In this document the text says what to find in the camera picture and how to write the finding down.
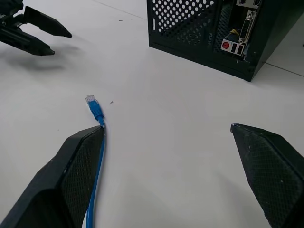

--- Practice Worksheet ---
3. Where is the black perforated computer case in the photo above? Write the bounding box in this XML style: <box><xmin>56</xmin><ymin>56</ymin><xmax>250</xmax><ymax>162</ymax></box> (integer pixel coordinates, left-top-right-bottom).
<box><xmin>146</xmin><ymin>0</ymin><xmax>301</xmax><ymax>83</ymax></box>

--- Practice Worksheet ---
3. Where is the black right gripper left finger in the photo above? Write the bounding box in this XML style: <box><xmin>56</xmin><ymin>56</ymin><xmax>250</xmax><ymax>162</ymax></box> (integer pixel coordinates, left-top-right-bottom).
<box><xmin>0</xmin><ymin>125</ymin><xmax>105</xmax><ymax>228</ymax></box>

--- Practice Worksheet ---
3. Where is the blue ethernet cable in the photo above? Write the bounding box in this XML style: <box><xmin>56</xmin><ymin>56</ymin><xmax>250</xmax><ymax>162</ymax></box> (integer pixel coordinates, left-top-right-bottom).
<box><xmin>85</xmin><ymin>94</ymin><xmax>107</xmax><ymax>228</ymax></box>

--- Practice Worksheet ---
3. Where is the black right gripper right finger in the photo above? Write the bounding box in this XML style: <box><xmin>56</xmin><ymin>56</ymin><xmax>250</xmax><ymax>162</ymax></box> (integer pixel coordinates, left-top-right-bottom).
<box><xmin>230</xmin><ymin>123</ymin><xmax>304</xmax><ymax>228</ymax></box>

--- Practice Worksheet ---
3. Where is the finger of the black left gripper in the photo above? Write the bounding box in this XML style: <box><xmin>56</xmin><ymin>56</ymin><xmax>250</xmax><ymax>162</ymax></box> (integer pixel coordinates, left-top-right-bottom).
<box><xmin>14</xmin><ymin>30</ymin><xmax>55</xmax><ymax>57</ymax></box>
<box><xmin>23</xmin><ymin>5</ymin><xmax>73</xmax><ymax>39</ymax></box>

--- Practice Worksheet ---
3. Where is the white port panel, red socket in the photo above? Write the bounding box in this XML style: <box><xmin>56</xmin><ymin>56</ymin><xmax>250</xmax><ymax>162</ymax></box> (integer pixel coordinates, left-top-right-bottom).
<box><xmin>220</xmin><ymin>39</ymin><xmax>245</xmax><ymax>56</ymax></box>

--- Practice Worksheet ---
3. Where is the silver DVI port bracket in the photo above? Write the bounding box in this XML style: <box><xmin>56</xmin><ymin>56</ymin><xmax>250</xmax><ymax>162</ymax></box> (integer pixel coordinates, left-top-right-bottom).
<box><xmin>238</xmin><ymin>10</ymin><xmax>257</xmax><ymax>46</ymax></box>

